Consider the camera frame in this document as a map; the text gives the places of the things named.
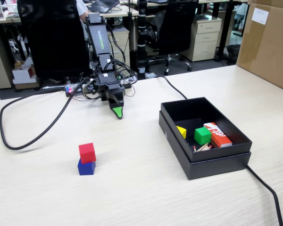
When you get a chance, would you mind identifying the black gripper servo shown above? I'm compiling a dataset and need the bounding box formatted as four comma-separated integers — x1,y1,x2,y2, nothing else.
96,80,126,120

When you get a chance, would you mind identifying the red cube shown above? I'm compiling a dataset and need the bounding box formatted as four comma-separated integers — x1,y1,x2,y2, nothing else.
78,142,97,165

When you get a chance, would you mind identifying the blue cube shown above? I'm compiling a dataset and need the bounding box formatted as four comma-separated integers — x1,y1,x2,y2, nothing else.
77,157,96,176

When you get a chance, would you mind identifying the green cube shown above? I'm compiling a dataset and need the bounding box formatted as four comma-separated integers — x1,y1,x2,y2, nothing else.
194,127,212,145

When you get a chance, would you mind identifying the controller board red LED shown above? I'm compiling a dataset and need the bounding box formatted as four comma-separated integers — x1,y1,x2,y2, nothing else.
65,83,81,97

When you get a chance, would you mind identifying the black box inner tray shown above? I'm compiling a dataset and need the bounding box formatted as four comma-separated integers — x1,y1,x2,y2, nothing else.
160,96,253,163

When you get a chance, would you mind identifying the black stand pole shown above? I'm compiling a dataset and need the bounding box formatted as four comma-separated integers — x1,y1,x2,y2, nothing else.
136,0,148,81

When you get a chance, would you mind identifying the yellow wooden block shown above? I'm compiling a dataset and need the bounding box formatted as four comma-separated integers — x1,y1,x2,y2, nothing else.
176,125,187,139

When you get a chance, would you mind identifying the black high-back office chair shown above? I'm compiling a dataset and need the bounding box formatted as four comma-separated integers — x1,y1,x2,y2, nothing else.
17,0,90,83

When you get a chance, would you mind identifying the black office chair chrome base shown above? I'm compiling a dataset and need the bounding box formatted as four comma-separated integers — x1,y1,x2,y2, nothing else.
147,0,200,76

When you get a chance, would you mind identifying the white cardboard box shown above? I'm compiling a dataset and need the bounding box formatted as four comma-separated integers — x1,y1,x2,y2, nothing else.
12,56,38,85

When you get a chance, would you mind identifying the black laptop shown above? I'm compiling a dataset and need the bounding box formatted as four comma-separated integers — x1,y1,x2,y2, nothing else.
87,0,121,14

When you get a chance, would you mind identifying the seated person white shirt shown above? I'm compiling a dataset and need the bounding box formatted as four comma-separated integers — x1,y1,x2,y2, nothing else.
75,0,90,18

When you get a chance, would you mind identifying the orange white matchbox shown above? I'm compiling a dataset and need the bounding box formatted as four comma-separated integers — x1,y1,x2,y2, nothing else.
203,122,233,148

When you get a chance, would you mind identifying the beige drawer cabinet with lock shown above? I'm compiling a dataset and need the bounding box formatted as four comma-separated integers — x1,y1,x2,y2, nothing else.
180,17,223,62

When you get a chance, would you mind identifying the black trash bin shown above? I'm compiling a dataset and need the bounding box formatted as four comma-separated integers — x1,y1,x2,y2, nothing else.
226,44,241,65

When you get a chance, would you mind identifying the large cardboard box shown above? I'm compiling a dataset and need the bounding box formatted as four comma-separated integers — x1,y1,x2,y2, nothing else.
235,0,283,94

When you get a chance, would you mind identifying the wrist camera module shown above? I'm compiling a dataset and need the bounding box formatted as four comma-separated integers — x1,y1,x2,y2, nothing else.
82,79,97,95

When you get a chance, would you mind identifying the thick black looped cable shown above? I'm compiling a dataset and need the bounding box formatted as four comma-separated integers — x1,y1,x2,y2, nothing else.
0,76,89,151

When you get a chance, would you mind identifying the black power cable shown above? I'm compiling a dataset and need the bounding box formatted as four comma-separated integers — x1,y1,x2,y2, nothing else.
153,75,283,226

